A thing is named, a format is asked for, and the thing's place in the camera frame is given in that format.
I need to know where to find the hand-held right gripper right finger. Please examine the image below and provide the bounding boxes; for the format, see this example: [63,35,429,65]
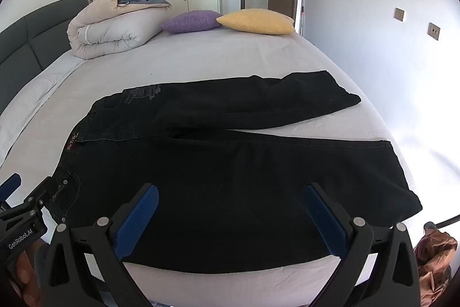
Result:
[304,182,421,307]

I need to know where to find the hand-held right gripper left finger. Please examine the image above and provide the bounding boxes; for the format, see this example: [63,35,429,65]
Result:
[38,183,160,307]

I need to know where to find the folded beige duvet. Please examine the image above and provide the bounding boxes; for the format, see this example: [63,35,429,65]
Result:
[67,0,173,60]

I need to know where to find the black pants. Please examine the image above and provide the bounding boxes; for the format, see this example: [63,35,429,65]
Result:
[47,70,423,274]

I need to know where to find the yellow pillow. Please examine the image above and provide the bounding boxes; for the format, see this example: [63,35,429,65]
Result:
[216,8,296,35]

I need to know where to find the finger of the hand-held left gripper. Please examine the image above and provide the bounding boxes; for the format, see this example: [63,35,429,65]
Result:
[25,176,69,216]
[0,173,23,203]

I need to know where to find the bed with white sheet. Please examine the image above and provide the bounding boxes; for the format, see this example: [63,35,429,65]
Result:
[0,28,419,307]

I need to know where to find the grey padded headboard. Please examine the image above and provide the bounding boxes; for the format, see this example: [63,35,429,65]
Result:
[0,0,95,113]

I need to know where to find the person's left hand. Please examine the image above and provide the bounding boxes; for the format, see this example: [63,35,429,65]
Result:
[9,247,41,295]

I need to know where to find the purple pillow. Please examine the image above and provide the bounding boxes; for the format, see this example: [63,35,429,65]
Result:
[160,10,223,34]

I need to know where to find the brown plastic bag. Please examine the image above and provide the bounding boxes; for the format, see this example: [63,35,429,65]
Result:
[413,221,455,307]

